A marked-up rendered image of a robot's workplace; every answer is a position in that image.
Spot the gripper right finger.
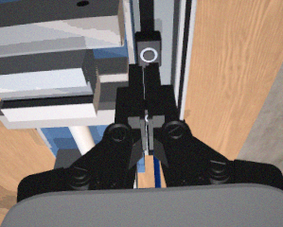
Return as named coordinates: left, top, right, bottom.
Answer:
left=146, top=62, right=283, bottom=190

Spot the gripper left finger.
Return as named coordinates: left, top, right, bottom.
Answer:
left=17, top=63, right=147, bottom=202

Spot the grey slotted metal block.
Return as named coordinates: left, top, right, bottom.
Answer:
left=0, top=49, right=101, bottom=122

